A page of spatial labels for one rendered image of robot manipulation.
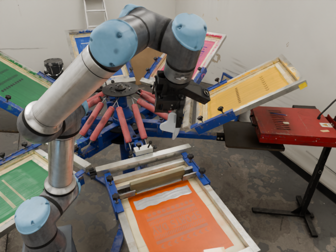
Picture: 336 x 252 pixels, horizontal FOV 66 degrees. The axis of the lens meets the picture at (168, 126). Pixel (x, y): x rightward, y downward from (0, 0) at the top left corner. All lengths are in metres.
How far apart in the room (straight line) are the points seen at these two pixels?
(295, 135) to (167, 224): 1.16
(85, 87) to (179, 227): 1.09
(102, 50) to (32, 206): 0.72
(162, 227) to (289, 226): 1.72
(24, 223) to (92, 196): 2.06
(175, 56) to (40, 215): 0.72
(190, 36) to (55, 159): 0.63
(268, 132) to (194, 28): 1.58
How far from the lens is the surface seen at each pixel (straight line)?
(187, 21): 0.57
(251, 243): 1.45
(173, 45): 0.58
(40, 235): 1.07
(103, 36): 0.47
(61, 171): 0.99
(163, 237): 1.45
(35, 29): 5.32
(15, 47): 5.40
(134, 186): 1.58
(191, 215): 1.54
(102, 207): 2.93
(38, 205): 1.06
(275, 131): 2.09
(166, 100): 0.69
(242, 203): 2.98
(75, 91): 0.57
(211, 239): 1.46
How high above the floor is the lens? 2.14
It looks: 31 degrees down
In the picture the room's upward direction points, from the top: straight up
